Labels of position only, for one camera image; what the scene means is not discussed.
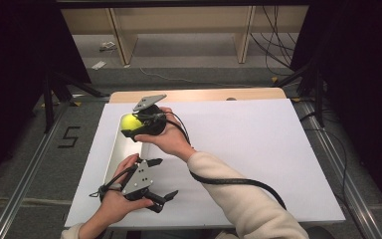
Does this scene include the white table cover sheet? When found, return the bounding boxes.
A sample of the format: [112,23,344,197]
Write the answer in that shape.
[64,98,346,229]

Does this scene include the aluminium floor rail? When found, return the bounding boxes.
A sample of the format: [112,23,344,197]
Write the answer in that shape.
[0,99,74,239]
[297,99,382,239]

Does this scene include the person's right hand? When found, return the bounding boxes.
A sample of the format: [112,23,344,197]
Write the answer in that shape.
[134,106,197,163]

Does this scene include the thin white floor cable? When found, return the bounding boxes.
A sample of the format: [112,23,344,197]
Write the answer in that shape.
[138,66,257,90]

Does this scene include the dark round object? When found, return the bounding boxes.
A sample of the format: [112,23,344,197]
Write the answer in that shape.
[306,226,336,239]

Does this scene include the small white floor litter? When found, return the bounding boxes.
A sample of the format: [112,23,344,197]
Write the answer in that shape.
[98,41,117,53]

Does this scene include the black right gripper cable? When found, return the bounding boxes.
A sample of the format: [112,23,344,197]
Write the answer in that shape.
[152,111,288,211]

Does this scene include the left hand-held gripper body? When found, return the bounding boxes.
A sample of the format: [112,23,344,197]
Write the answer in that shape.
[121,158,154,201]

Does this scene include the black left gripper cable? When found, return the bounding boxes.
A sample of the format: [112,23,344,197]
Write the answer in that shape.
[89,164,139,200]

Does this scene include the black curtain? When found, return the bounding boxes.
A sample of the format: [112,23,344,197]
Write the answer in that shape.
[289,0,382,222]
[0,0,93,195]

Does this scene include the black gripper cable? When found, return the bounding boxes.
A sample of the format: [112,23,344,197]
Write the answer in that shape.
[89,164,139,200]
[152,111,288,211]

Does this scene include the light wooden shelf unit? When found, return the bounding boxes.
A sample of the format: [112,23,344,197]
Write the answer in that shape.
[61,5,309,67]

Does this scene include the yellow tennis ball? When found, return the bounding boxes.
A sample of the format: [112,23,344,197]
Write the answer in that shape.
[119,113,144,132]

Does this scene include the bundle of black cables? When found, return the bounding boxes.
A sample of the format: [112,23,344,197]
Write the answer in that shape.
[249,5,300,78]

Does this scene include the person's left hand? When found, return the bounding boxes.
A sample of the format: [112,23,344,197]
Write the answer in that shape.
[96,152,155,224]

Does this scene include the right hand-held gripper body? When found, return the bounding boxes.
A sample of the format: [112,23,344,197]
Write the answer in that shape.
[131,94,168,136]

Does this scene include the black floor cable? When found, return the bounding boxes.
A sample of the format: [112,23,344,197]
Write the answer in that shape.
[301,111,350,202]

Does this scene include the white plastic bin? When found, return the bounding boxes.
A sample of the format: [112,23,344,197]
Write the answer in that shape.
[102,112,152,185]

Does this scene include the black tripod stand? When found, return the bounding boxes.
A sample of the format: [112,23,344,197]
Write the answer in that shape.
[41,70,110,134]
[272,56,326,129]

